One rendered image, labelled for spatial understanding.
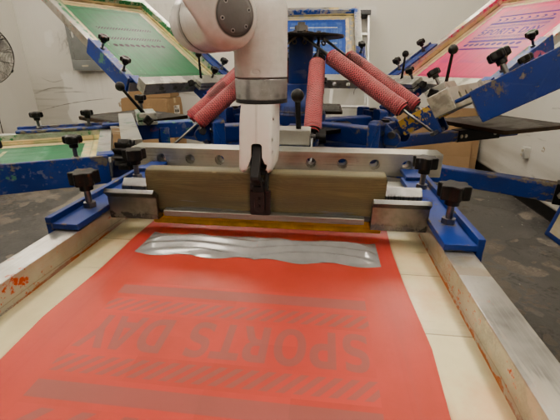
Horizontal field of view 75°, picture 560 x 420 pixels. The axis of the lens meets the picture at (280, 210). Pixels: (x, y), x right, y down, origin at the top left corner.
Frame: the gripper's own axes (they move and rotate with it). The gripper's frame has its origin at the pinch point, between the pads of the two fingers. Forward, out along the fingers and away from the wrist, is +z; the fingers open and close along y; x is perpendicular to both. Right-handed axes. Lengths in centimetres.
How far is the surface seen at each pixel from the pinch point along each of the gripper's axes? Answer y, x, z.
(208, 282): 16.3, -4.5, 5.9
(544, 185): -44, 68, 9
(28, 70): -414, -380, -12
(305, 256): 9.0, 7.5, 5.4
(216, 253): 9.5, -5.5, 5.5
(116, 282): 17.9, -16.3, 5.9
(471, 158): -402, 189, 86
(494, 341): 26.7, 25.4, 3.1
